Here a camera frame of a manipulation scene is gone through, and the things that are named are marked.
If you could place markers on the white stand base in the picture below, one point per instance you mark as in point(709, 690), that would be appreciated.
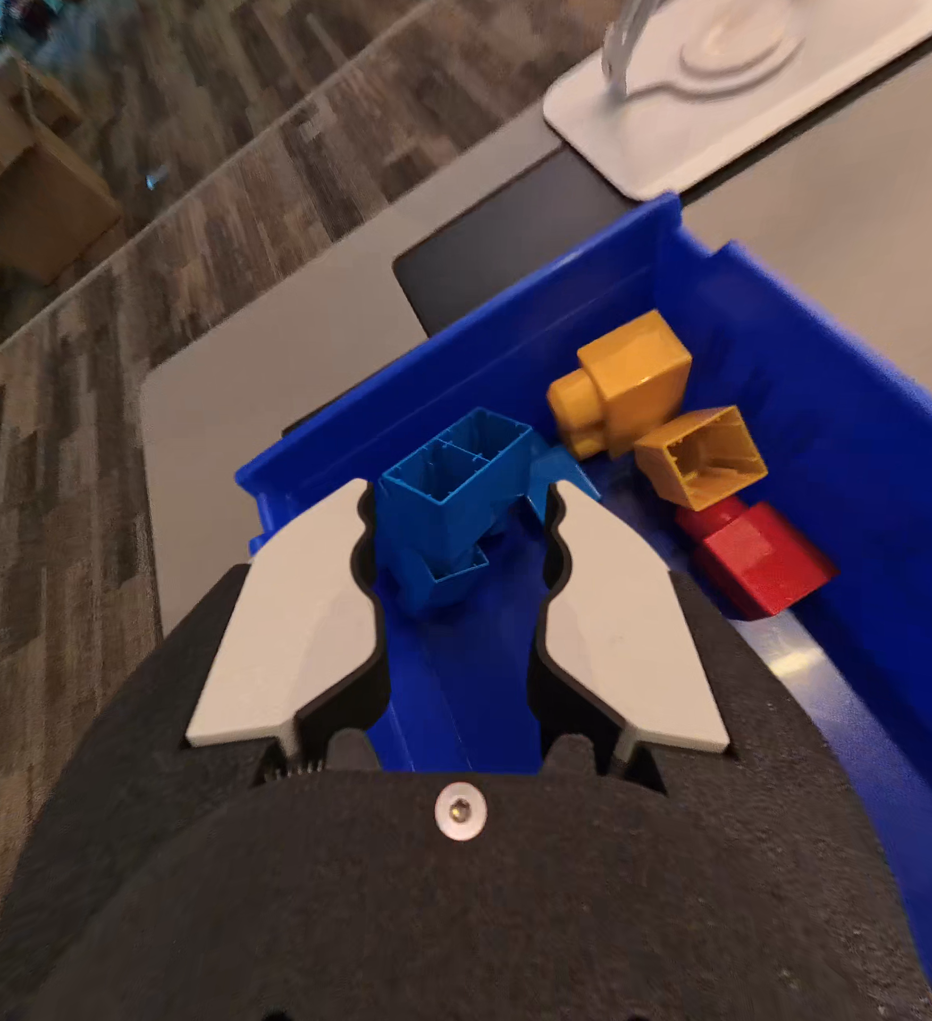
point(753, 120)

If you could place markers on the red one-stud block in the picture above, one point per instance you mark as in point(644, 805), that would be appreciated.
point(761, 558)

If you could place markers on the yellow one-stud block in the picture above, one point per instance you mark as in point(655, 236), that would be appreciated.
point(705, 463)
point(633, 375)

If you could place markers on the black mat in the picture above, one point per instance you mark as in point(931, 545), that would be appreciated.
point(505, 247)

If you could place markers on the blue plastic bin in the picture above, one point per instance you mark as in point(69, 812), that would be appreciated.
point(832, 415)

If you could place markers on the blue two-stud block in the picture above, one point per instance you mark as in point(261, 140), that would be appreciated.
point(442, 518)

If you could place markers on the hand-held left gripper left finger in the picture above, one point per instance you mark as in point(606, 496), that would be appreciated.
point(290, 638)

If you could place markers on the blue bin divider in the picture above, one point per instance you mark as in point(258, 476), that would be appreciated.
point(553, 478)

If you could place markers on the cardboard box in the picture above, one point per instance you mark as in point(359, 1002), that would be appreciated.
point(43, 199)

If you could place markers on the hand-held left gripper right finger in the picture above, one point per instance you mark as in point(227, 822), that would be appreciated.
point(633, 638)

